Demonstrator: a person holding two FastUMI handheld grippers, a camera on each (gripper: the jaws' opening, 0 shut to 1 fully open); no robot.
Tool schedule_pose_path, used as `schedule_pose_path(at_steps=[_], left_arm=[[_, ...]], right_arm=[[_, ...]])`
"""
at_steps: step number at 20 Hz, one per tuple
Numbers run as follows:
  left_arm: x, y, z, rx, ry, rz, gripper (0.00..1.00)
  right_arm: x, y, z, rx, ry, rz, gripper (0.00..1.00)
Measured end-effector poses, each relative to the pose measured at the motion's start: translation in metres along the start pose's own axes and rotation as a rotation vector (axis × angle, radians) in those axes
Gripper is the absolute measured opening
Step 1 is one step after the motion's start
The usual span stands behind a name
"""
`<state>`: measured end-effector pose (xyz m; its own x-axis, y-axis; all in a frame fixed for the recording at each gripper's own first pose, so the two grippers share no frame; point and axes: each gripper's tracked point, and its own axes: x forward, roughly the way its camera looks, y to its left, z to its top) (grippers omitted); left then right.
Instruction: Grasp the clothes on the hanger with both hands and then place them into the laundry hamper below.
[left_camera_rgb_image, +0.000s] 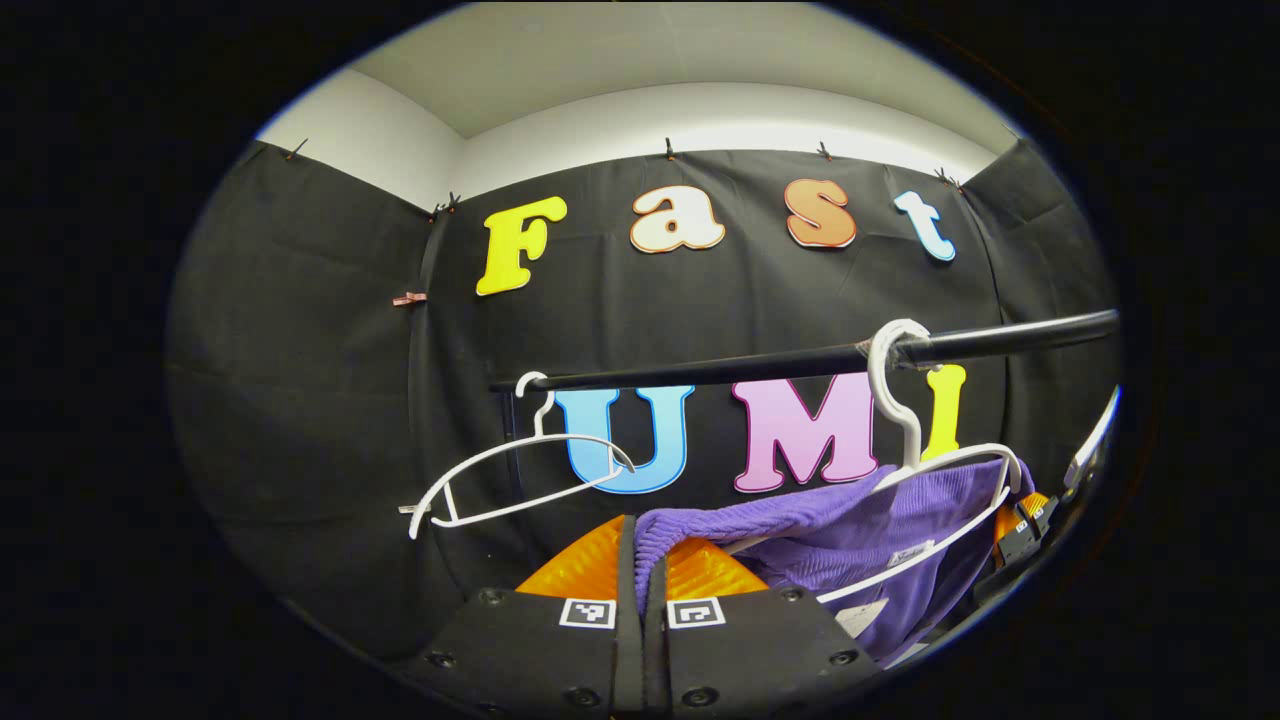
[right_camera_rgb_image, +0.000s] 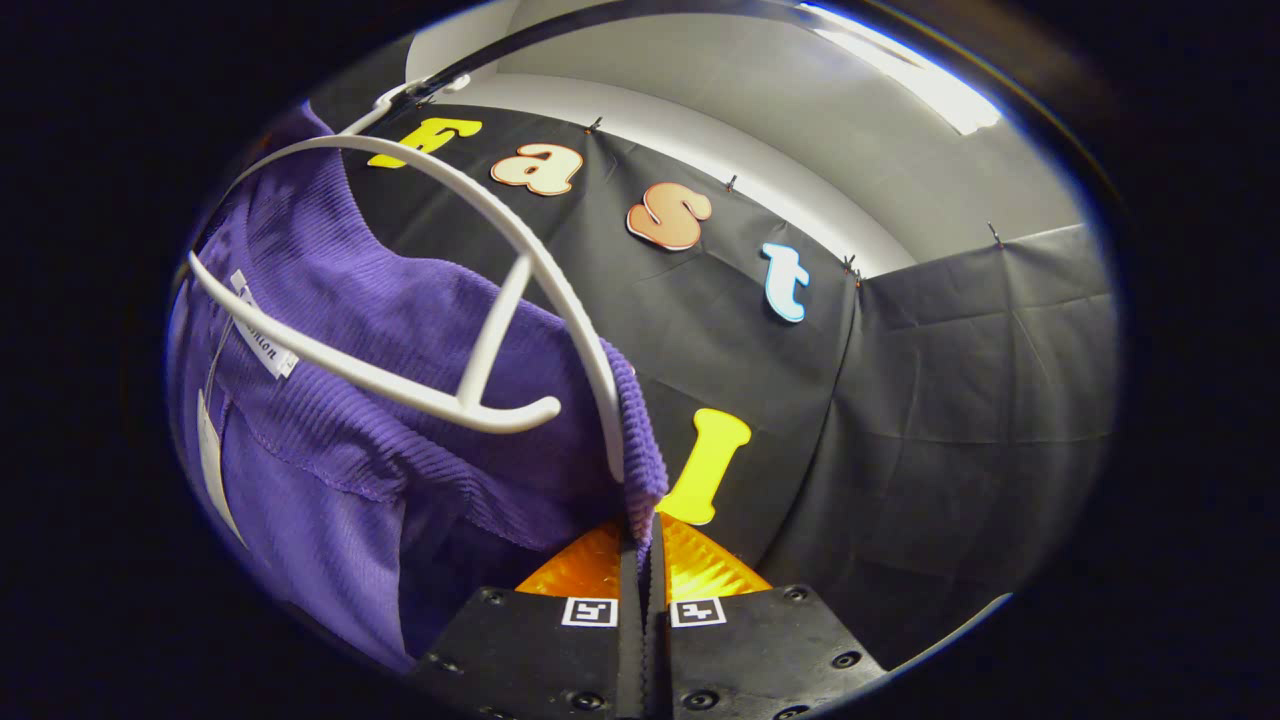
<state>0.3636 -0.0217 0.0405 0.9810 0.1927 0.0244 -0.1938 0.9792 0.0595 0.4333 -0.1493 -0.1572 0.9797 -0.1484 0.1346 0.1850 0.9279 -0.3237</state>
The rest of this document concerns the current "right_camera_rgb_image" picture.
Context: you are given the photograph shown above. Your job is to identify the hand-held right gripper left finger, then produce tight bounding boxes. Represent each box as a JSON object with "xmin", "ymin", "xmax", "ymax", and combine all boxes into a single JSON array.
[{"xmin": 412, "ymin": 515, "xmax": 643, "ymax": 720}]

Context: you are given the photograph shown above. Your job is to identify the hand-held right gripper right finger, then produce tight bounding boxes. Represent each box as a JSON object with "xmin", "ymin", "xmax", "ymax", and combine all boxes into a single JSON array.
[{"xmin": 642, "ymin": 510, "xmax": 889, "ymax": 720}]

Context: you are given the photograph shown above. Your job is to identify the purple corduroy shirt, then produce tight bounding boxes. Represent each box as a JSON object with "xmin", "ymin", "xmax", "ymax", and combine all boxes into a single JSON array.
[{"xmin": 165, "ymin": 100, "xmax": 669, "ymax": 673}]

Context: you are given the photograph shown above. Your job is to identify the white plastic hanger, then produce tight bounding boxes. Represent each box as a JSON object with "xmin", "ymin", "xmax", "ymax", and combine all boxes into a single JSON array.
[{"xmin": 185, "ymin": 75, "xmax": 626, "ymax": 481}]

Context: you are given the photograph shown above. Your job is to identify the black backdrop cloth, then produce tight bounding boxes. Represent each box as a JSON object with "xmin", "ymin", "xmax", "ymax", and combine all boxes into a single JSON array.
[{"xmin": 330, "ymin": 100, "xmax": 1119, "ymax": 671}]

